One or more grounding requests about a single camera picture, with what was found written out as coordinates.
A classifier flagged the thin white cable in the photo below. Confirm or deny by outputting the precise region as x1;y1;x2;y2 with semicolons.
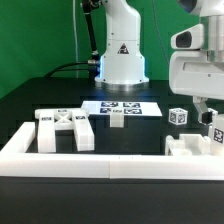
72;0;80;79

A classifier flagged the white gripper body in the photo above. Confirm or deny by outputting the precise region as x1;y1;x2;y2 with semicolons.
169;24;224;100

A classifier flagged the white chair seat part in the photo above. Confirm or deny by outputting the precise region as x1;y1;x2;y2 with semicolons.
165;134;211;156

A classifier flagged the white U-shaped fence frame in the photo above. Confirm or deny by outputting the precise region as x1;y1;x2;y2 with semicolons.
0;122;224;180

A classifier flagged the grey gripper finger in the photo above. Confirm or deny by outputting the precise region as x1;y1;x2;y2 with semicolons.
193;96;212;125

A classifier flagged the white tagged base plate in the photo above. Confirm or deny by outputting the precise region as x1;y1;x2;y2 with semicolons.
81;101;162;117

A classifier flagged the left white tagged cube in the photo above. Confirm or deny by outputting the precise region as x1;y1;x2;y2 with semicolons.
168;108;188;125

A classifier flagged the white tagged cube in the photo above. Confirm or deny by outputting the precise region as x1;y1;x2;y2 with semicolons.
208;108;218;116
168;108;188;125

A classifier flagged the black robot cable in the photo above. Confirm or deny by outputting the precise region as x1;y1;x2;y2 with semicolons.
44;61;100;79

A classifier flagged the white chair back part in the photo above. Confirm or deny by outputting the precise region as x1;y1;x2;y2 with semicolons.
35;108;95;153

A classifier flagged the right white tagged cube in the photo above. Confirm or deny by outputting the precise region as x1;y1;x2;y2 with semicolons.
208;108;218;116

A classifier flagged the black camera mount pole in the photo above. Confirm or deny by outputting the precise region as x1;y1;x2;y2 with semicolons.
81;0;100;60

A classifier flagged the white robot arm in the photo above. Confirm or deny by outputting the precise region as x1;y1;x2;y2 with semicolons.
95;0;224;124

